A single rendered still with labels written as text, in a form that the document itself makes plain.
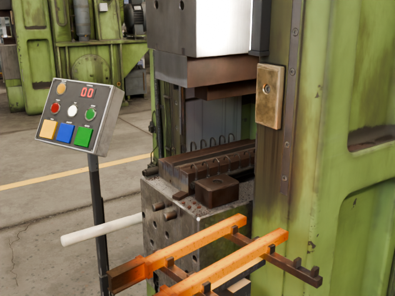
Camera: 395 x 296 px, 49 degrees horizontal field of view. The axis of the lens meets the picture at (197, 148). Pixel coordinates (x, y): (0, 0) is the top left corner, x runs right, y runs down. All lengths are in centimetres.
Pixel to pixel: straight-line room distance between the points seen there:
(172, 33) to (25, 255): 200
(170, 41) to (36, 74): 495
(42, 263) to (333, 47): 224
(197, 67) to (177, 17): 16
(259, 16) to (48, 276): 203
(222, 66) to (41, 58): 499
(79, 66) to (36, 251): 364
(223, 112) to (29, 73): 465
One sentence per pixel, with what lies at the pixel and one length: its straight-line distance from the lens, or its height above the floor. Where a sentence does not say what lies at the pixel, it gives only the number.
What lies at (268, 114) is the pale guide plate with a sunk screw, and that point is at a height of 122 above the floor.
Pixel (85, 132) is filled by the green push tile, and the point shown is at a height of 103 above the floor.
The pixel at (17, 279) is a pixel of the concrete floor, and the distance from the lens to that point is 278.
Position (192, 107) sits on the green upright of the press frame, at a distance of 165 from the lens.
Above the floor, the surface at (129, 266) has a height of 99.
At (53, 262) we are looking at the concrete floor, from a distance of 285.
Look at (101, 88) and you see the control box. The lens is 177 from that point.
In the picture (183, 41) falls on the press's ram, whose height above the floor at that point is 140.
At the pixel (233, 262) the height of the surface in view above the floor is 98.
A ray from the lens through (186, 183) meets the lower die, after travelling 141.
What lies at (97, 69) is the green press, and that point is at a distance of 622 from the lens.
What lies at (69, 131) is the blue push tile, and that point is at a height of 102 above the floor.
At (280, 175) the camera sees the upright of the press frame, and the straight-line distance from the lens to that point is 125.
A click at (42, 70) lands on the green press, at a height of 58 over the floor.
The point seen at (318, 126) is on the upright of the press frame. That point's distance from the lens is 113.
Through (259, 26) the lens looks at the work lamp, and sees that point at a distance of 118.
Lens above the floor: 153
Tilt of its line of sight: 20 degrees down
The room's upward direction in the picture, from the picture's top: straight up
